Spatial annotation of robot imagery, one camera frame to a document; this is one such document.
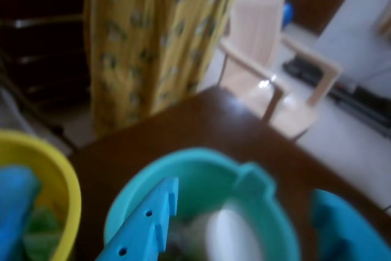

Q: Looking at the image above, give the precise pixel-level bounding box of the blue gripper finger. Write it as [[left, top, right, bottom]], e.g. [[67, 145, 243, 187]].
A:
[[310, 188, 391, 261], [94, 176, 180, 261]]

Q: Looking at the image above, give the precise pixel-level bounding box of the orange printed paper cup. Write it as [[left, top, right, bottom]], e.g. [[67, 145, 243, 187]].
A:
[[183, 202, 261, 261]]

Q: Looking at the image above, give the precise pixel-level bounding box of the blue glove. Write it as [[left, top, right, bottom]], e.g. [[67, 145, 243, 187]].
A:
[[0, 165, 43, 261]]

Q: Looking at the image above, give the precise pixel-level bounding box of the green crumpled waste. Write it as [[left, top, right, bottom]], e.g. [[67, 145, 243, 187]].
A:
[[23, 205, 64, 261]]

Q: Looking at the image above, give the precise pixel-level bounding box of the teal plastic bucket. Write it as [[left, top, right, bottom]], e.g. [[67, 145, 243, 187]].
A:
[[103, 147, 302, 261]]

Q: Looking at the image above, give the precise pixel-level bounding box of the yellow plastic bucket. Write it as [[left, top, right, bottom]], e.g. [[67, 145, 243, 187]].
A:
[[0, 129, 82, 261]]

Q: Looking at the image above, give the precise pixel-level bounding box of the black equipment on floor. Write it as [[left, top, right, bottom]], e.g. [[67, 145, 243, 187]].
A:
[[282, 58, 391, 137]]

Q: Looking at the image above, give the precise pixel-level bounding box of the yellow patterned curtain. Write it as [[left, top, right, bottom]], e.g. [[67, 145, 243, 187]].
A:
[[83, 0, 246, 139]]

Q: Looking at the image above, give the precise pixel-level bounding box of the dark wooden furniture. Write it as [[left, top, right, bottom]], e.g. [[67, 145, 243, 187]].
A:
[[0, 0, 94, 130]]

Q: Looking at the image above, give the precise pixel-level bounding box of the beige plastic chair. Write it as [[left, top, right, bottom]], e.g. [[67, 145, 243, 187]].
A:
[[217, 0, 343, 143]]

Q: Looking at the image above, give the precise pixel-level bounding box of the small blue round object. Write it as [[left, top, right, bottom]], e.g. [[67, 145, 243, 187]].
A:
[[282, 2, 294, 29]]

